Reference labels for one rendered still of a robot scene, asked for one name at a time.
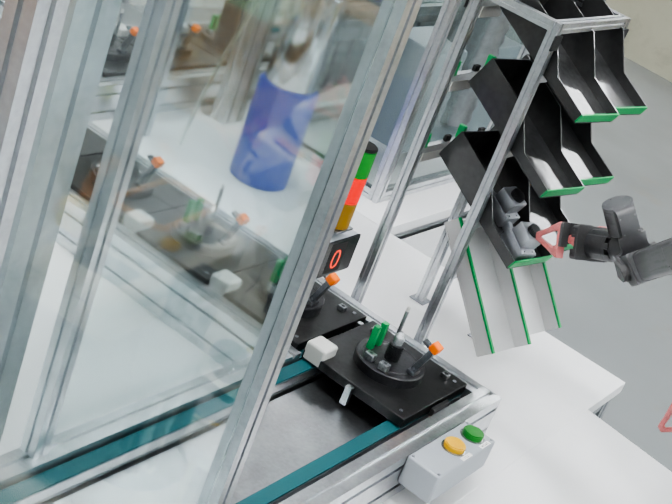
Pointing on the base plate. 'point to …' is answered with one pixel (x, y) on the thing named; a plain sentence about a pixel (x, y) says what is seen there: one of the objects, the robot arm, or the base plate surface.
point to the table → (579, 471)
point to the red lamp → (355, 192)
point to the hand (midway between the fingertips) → (555, 237)
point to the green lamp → (365, 166)
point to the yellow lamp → (345, 217)
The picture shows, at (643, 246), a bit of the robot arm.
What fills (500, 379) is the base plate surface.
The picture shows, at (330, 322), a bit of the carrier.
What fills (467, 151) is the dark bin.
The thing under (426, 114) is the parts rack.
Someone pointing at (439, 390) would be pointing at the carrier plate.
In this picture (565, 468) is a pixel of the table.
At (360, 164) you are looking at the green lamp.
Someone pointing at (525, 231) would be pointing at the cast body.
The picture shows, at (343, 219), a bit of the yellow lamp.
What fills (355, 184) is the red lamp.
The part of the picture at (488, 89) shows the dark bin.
